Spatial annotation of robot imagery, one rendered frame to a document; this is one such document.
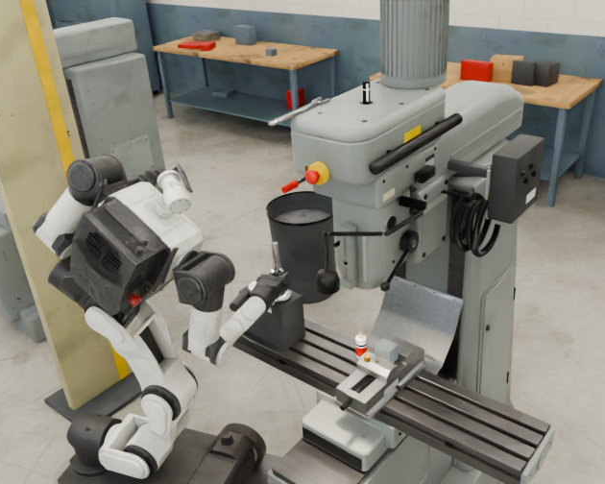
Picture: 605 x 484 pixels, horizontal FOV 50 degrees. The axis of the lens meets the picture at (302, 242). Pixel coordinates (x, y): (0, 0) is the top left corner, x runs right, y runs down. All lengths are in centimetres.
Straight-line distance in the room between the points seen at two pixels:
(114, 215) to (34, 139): 145
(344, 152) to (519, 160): 53
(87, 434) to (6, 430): 138
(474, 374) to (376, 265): 87
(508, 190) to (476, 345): 82
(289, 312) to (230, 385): 143
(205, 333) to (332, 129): 67
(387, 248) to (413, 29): 63
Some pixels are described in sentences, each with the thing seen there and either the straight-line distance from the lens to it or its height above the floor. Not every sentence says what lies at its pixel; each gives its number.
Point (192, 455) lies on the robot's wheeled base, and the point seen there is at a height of 57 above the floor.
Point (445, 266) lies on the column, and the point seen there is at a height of 119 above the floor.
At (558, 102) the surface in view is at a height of 88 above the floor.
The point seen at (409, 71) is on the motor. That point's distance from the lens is 194.
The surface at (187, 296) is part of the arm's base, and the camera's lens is 174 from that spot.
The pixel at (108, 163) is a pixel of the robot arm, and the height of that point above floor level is 178.
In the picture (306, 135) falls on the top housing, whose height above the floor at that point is 185.
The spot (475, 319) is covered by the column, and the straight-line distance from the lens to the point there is 250.
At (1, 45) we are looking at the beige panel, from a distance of 306.
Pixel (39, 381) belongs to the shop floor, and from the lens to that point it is 414.
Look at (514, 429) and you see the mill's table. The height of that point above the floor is 92.
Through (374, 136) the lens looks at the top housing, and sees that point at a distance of 166.
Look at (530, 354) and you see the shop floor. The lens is 395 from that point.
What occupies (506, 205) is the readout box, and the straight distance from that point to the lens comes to 197.
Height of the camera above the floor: 243
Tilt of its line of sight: 29 degrees down
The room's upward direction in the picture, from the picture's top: 4 degrees counter-clockwise
